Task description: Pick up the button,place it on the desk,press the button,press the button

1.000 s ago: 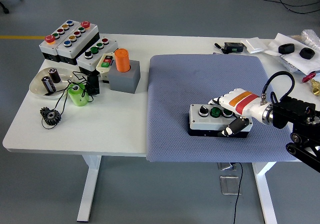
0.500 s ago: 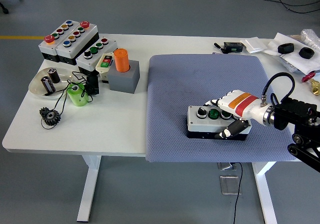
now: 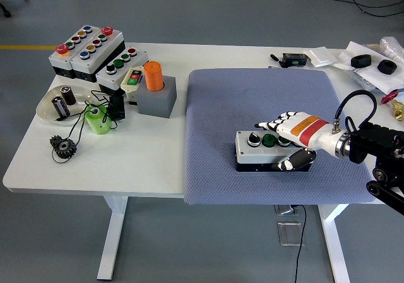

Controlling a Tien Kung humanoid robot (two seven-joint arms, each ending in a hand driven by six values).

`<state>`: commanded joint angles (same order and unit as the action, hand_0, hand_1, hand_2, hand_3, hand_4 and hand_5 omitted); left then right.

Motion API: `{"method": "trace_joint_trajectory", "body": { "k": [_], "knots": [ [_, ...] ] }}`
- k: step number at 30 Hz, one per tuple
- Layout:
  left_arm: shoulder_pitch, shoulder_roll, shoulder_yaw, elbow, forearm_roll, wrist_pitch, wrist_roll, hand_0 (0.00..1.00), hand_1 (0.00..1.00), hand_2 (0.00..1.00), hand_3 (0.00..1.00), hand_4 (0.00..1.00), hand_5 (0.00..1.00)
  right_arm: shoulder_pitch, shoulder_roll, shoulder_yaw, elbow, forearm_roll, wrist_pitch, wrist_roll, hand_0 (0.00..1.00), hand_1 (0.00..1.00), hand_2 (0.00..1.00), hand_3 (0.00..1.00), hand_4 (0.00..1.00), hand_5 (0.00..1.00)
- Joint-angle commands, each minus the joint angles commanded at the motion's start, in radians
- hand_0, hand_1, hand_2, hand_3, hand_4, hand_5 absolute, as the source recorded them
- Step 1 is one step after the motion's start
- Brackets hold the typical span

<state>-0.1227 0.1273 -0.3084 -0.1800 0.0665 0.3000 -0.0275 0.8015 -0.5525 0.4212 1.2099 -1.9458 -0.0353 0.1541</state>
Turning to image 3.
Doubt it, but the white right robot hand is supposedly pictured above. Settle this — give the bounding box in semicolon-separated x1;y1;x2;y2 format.
254;111;341;172

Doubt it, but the grey four-control button box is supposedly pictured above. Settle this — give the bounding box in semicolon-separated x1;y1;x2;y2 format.
95;45;149;96
235;129;316;173

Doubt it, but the grey five-button control box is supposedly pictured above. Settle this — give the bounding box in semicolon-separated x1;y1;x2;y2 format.
48;25;95;79
69;26;126;83

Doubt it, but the small black module box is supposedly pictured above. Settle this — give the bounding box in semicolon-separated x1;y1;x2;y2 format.
282;52;307;68

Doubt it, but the clear plastic bag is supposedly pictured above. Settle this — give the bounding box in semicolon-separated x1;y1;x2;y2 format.
350;69;378;92

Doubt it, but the metal floor socket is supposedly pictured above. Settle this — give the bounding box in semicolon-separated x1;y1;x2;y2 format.
274;204;300;216

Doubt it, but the white foam sheet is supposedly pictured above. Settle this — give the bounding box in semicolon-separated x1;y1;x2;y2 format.
334;41;404;95

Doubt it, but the grey-blue textured mat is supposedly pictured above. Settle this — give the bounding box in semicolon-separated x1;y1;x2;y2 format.
182;68;378;207

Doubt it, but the metal floor plate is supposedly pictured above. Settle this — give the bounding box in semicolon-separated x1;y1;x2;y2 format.
276;221;306;247

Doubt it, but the white table leg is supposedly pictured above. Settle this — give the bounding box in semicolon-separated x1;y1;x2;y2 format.
96;196;129;280
318;203;351;283

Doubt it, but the grey square block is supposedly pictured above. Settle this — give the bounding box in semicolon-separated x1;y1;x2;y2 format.
135;76;177;119

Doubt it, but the orange ribbed cylinder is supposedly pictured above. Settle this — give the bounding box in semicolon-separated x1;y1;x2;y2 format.
143;61;164;92

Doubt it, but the small black device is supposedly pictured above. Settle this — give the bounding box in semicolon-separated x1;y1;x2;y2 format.
107;95;126;121

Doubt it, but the green plastic cylinder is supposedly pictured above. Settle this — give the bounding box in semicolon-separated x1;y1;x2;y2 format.
83;105;113;135

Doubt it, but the black metal gear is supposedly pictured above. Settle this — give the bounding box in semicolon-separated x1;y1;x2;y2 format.
49;135;78;160

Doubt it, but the black cylindrical capacitor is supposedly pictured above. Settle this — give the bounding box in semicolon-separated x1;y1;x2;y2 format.
51;95;71;119
59;86;77;106

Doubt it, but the clear shallow dish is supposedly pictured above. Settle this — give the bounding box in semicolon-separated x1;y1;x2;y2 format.
36;85;95;126

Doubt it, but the black rubber ring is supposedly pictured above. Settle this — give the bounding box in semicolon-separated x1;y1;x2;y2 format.
350;54;372;69
377;59;398;75

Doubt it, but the brass valve red handle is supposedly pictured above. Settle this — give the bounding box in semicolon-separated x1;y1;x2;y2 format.
380;90;404;121

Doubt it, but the black power cable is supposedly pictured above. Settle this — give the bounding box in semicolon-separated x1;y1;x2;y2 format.
293;204;307;283

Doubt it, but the beige red-green switch pendant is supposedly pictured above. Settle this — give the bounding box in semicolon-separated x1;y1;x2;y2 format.
120;66;146;94

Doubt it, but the thin black wire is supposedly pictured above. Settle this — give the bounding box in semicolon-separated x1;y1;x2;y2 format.
51;90;127;164

